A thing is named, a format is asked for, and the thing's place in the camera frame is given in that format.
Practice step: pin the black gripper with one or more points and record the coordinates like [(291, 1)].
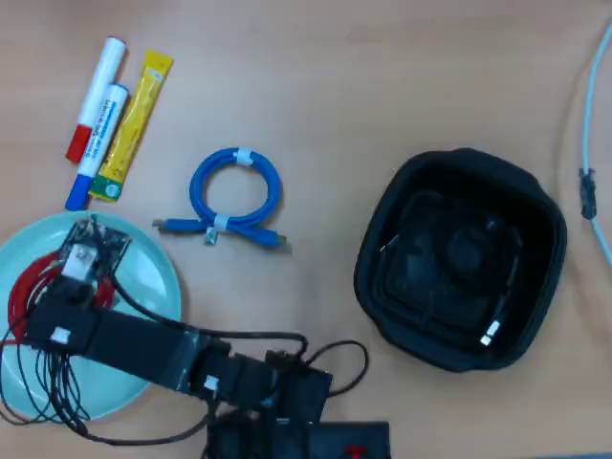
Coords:
[(62, 320)]

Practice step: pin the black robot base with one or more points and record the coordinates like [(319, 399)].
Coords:
[(334, 440)]

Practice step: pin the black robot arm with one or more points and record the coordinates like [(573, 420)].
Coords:
[(143, 344)]

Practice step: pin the light green plate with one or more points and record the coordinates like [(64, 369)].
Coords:
[(143, 268)]

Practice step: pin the white marker blue cap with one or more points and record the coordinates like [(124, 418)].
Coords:
[(102, 129)]

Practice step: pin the yellow sachet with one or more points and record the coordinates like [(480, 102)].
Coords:
[(134, 119)]

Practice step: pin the white marker red cap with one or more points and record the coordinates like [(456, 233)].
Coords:
[(102, 76)]

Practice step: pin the red clamp knob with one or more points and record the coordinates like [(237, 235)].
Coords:
[(356, 452)]

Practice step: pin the black storage case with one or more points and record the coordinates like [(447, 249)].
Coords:
[(382, 229)]

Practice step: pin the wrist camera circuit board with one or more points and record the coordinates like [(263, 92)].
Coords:
[(91, 248)]

